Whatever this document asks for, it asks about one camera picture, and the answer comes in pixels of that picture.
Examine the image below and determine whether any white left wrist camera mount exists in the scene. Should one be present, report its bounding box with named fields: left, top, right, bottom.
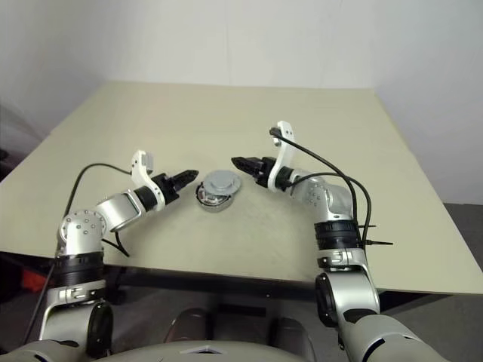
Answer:
left=128, top=149, right=167, bottom=212

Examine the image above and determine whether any motor housing with copper coils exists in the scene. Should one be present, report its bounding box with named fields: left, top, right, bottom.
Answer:
left=195, top=182, right=235, bottom=214

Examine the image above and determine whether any grey motor lid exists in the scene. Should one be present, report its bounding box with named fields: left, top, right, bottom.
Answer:
left=201, top=169, right=242, bottom=198

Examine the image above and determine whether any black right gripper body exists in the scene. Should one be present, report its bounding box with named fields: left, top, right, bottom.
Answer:
left=255, top=155, right=275, bottom=189

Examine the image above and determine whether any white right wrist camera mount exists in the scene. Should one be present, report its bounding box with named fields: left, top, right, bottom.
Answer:
left=266, top=120, right=297, bottom=190

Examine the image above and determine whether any dark rounded shape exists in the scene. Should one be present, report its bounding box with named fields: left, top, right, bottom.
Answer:
left=263, top=315, right=316, bottom=354
left=165, top=308, right=213, bottom=346

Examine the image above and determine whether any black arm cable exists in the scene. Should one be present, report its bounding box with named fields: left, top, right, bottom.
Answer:
left=22, top=162, right=133, bottom=342
left=269, top=127, right=374, bottom=250

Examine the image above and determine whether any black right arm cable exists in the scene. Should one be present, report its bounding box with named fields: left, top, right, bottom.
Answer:
left=269, top=127, right=374, bottom=250

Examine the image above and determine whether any black table frame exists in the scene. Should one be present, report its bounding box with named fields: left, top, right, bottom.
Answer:
left=0, top=253, right=454, bottom=314

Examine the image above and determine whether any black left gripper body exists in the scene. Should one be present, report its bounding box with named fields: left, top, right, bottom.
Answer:
left=152, top=173, right=180, bottom=204

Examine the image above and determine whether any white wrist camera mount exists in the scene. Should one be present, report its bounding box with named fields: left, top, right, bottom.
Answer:
left=128, top=149, right=167, bottom=212
left=266, top=120, right=297, bottom=190

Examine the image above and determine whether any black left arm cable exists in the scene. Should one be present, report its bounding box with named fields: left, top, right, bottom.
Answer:
left=22, top=162, right=133, bottom=342

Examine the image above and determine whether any grey robot torso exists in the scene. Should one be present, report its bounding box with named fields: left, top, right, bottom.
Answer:
left=88, top=331, right=320, bottom=362

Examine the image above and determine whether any red object on floor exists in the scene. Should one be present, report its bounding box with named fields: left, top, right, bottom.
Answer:
left=22, top=265, right=52, bottom=291

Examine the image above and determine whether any black zip tie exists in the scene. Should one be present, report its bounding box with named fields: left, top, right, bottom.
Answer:
left=360, top=225, right=394, bottom=248

